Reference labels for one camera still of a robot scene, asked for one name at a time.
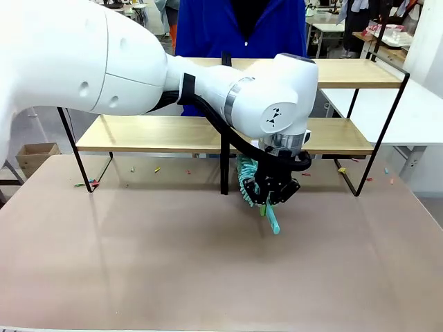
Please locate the cardboard box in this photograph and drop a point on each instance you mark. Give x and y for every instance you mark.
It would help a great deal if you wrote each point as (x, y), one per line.
(34, 159)

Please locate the wooden shelf unit black frame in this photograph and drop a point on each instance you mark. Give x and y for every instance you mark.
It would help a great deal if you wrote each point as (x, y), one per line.
(155, 133)

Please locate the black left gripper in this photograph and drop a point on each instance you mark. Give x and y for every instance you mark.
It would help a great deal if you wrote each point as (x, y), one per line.
(273, 174)

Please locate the large white table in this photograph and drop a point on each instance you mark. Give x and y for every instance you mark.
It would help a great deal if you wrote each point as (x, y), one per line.
(408, 117)

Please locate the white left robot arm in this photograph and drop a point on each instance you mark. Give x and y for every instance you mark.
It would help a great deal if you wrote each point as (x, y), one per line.
(104, 52)

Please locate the clear plastic bags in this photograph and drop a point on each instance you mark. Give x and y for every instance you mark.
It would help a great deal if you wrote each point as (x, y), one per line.
(394, 36)

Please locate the person in blue jacket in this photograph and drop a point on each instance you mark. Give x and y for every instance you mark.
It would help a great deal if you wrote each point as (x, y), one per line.
(207, 27)

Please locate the hanging dark clothes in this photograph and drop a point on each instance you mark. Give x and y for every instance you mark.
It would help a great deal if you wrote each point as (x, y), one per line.
(356, 20)

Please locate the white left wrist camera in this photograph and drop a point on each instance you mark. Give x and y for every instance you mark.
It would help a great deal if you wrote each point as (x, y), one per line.
(307, 135)

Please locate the wooden background table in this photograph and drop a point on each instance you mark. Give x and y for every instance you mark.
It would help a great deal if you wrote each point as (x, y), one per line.
(391, 52)

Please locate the teal chenille duster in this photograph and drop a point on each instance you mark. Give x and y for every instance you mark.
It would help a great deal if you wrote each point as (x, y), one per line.
(247, 173)

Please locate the small white background table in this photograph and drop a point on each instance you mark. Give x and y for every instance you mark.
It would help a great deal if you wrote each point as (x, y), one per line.
(328, 27)

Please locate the bystander with orange trousers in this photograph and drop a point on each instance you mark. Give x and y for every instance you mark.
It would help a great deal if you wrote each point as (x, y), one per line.
(172, 38)

